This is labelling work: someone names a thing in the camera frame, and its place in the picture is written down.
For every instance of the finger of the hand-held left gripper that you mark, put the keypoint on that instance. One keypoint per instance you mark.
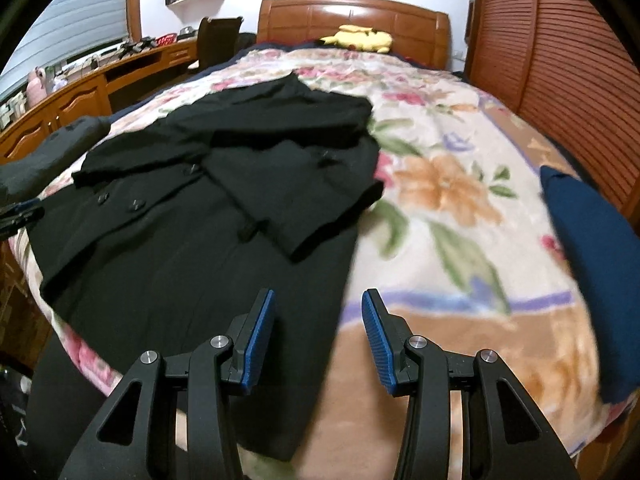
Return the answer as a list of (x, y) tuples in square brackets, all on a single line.
[(22, 211)]

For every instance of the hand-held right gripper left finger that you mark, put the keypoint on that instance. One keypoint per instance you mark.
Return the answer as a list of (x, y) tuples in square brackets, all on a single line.
[(257, 340)]

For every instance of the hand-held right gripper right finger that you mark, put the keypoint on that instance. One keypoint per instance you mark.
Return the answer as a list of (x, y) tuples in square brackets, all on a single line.
[(377, 340)]

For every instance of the black buttoned coat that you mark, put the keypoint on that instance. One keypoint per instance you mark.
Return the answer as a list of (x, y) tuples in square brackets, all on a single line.
[(200, 270)]

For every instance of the grey garment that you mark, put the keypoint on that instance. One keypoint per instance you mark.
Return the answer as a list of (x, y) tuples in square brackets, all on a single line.
[(50, 152)]

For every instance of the white device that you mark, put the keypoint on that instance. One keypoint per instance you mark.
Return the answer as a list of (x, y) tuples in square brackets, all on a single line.
[(12, 112)]

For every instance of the pink bottle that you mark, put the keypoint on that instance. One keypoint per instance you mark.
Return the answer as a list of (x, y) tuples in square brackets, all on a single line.
[(36, 90)]

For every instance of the wooden desk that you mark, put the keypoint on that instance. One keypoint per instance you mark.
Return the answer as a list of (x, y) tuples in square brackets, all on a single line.
[(80, 95)]

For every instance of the floral blanket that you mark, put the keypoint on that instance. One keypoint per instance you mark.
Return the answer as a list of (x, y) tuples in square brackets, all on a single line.
[(450, 210)]

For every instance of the grey window blind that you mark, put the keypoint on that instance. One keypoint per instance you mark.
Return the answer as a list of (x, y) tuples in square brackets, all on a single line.
[(75, 25)]

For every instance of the black tool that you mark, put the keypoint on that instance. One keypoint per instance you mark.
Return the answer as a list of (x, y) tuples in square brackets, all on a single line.
[(137, 46)]

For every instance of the red basket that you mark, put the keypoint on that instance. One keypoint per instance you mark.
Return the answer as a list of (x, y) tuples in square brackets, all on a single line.
[(166, 39)]

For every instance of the dark blue pillow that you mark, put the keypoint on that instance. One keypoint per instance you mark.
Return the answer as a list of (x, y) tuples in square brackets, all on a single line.
[(595, 270)]

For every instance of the grey box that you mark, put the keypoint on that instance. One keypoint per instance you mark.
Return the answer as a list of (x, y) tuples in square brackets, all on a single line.
[(186, 33)]

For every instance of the brown chair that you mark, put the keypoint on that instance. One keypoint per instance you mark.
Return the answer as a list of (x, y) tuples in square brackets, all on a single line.
[(220, 40)]

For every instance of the yellow plush toy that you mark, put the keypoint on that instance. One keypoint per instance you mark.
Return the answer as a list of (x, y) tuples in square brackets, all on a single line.
[(357, 39)]

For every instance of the wooden bed headboard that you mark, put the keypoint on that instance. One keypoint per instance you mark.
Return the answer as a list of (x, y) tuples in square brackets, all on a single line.
[(300, 20)]

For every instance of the wooden louvered wardrobe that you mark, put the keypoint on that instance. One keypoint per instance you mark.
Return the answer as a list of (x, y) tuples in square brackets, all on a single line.
[(560, 60)]

